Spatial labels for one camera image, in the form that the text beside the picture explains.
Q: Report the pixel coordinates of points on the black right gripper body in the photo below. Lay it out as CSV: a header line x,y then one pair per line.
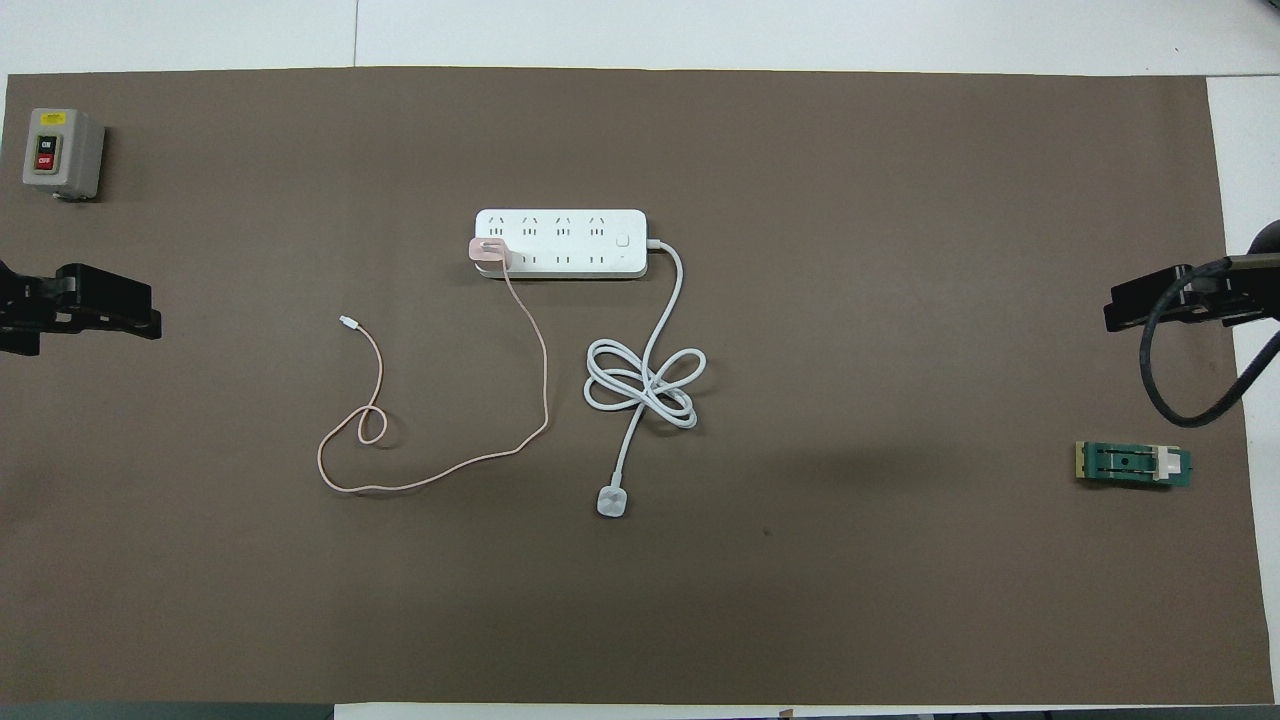
x,y
1230,295

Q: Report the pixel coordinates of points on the pink charger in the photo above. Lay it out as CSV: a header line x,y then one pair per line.
x,y
488,254

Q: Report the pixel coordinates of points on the white power strip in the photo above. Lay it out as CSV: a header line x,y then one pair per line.
x,y
575,240

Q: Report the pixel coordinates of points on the brown table mat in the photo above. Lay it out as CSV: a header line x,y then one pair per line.
x,y
300,580

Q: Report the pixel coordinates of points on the green knife switch yellow base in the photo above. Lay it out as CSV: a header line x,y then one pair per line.
x,y
1125,465

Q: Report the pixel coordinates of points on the grey on off switch box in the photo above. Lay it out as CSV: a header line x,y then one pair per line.
x,y
62,150

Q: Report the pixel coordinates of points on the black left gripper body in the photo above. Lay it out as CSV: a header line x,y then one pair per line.
x,y
25,310

